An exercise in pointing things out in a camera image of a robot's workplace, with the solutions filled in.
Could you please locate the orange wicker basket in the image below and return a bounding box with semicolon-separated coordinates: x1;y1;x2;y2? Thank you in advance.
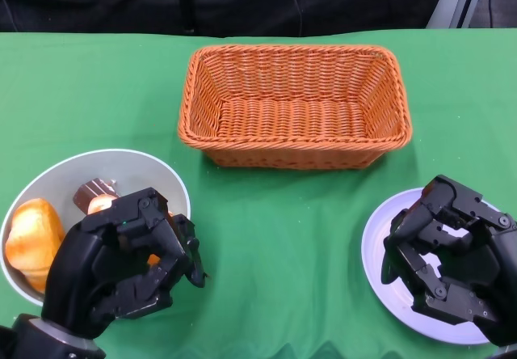
177;43;413;170

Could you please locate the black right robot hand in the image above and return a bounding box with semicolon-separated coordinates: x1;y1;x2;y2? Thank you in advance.
381;175;517;346

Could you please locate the green tablecloth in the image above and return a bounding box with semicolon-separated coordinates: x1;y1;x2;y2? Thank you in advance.
0;25;517;359

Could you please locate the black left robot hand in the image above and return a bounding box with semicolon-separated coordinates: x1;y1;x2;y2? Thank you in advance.
43;187;212;340

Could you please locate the brown chocolate cake bar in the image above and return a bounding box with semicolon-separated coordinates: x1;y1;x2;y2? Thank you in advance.
71;177;118;214

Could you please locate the grey-green bowl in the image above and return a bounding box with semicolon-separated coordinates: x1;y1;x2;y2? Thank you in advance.
0;148;191;307

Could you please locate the lavender plate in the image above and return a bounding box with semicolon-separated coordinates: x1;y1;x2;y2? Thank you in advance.
360;188;506;346

